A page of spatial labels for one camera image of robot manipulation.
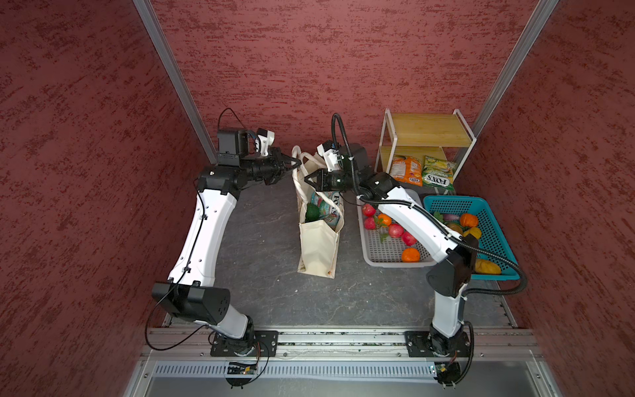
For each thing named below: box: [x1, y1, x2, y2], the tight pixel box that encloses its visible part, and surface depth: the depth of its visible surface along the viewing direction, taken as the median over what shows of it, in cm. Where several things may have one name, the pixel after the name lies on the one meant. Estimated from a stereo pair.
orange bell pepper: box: [459, 213, 479, 228], surface depth 100 cm
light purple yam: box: [443, 213, 460, 221], surface depth 105 cm
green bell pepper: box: [305, 202, 320, 223], surface depth 91 cm
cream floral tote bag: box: [291, 145, 345, 279], surface depth 75 cm
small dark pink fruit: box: [363, 216, 377, 230], surface depth 99 cm
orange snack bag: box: [389, 154, 423, 187], surface depth 99 cm
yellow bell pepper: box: [463, 227, 483, 240], surface depth 97 cm
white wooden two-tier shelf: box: [374, 109, 478, 180], surface depth 94 cm
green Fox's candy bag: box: [422, 155, 458, 192], surface depth 99 cm
